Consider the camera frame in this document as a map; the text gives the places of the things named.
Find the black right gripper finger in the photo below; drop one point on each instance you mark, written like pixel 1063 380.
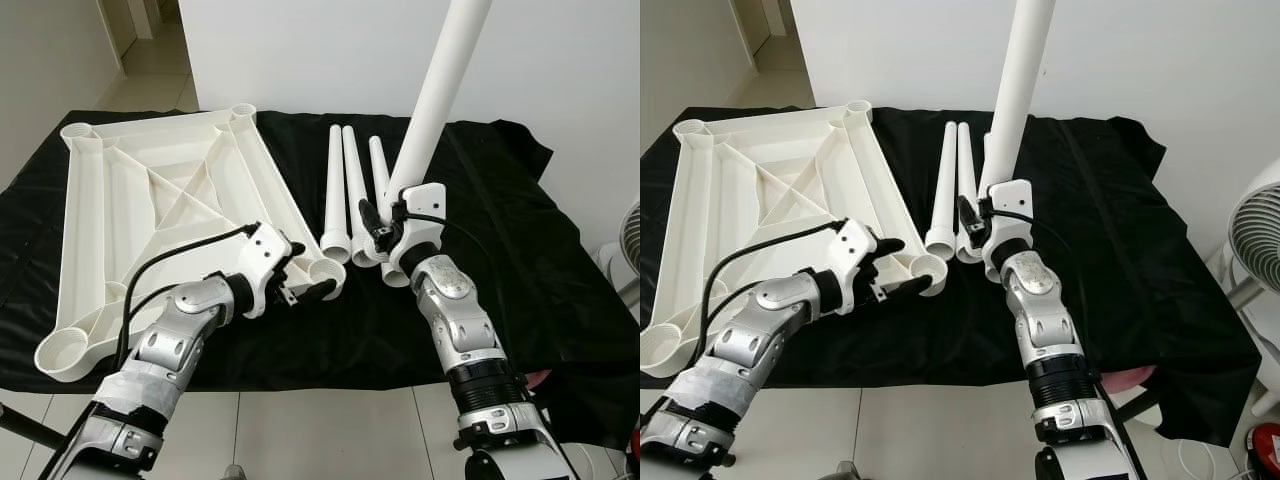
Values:
pixel 970 225
pixel 372 228

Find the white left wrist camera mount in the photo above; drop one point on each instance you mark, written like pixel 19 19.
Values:
pixel 855 255
pixel 262 262

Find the pink stool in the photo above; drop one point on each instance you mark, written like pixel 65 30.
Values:
pixel 1128 378
pixel 538 379

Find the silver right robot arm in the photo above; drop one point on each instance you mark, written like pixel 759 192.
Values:
pixel 1040 300
pixel 455 310

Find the grey robot left foot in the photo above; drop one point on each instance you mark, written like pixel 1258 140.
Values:
pixel 847 472
pixel 235 473

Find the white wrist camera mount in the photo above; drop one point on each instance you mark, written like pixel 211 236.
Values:
pixel 262 262
pixel 855 255
pixel 1010 192
pixel 425 198

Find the black cloth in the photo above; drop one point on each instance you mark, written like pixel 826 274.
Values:
pixel 1130 280
pixel 520 280

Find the white standing fan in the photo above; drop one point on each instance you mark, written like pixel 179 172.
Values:
pixel 628 245
pixel 1262 230

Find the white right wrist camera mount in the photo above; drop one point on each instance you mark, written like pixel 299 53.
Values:
pixel 425 198
pixel 1010 192

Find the black metal stand leg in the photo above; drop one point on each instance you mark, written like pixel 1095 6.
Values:
pixel 30 425

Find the white plastic table top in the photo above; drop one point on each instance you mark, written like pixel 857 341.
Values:
pixel 150 200
pixel 760 200

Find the red round object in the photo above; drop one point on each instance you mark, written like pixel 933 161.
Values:
pixel 1266 450

